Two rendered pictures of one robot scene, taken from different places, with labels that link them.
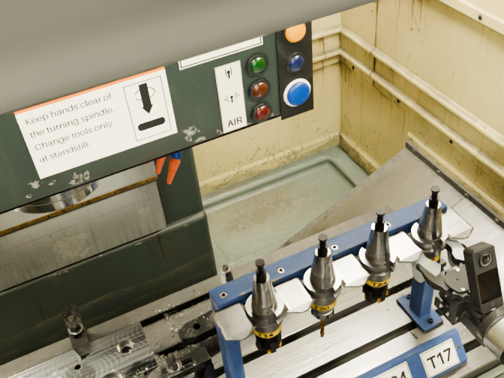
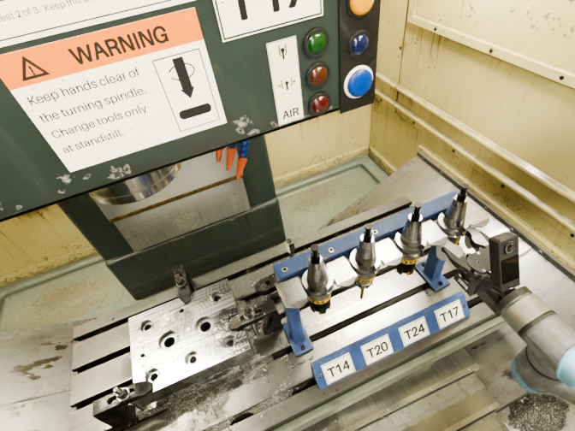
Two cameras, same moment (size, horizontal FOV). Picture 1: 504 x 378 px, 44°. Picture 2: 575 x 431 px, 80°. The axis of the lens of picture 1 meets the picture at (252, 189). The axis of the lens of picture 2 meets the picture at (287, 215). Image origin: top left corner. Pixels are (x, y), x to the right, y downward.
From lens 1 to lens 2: 0.35 m
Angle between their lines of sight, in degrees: 7
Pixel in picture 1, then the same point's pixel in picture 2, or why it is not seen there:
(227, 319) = (287, 290)
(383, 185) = (400, 181)
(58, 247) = (176, 221)
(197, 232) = (272, 212)
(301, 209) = (342, 197)
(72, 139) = (98, 126)
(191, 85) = (239, 65)
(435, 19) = (449, 56)
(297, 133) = (340, 146)
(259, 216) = (314, 201)
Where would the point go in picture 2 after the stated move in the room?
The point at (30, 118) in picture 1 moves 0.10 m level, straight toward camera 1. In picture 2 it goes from (33, 96) to (13, 162)
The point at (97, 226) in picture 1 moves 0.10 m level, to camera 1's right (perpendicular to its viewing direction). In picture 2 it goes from (202, 208) to (229, 205)
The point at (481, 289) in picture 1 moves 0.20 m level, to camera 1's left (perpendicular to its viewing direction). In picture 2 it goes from (502, 272) to (395, 280)
